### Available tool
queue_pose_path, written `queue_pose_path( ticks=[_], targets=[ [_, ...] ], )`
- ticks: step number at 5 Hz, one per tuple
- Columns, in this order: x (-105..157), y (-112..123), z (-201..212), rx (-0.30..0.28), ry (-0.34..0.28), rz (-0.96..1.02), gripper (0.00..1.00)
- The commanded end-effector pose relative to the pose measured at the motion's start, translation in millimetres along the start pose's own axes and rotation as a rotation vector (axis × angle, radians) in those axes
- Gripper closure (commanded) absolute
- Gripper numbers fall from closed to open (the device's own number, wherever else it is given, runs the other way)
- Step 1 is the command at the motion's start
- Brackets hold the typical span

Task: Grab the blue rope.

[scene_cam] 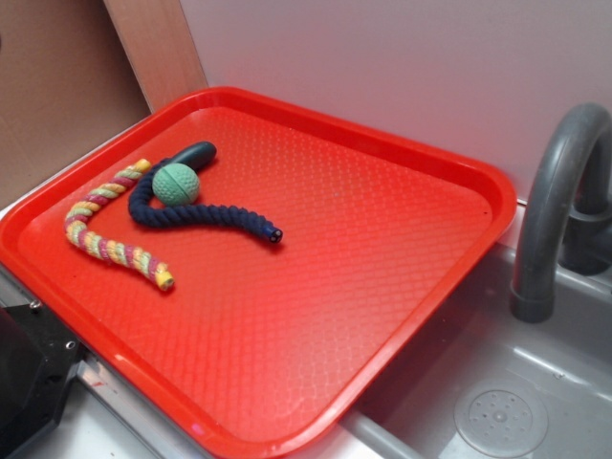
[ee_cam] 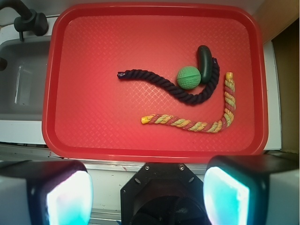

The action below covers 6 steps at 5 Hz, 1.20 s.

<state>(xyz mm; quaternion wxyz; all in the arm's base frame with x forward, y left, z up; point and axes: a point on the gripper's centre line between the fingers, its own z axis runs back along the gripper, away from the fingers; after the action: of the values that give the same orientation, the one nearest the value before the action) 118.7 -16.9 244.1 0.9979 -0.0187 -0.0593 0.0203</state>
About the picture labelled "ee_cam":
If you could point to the black octagonal mount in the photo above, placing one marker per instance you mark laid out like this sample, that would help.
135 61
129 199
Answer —
163 194

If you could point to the dark green toy cucumber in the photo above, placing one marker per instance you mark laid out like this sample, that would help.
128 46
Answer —
205 63

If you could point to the black faucet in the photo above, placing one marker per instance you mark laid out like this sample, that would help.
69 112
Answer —
28 19

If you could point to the green dimpled ball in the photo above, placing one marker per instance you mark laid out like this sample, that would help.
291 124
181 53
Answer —
188 77

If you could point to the grey sink basin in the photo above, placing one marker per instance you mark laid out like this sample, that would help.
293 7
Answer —
22 82

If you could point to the red plastic tray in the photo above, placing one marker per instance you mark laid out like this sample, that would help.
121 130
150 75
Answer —
89 113

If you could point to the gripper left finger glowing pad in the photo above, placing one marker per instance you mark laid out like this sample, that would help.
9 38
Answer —
45 193

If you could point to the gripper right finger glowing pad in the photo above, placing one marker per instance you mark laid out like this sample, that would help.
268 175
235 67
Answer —
252 190

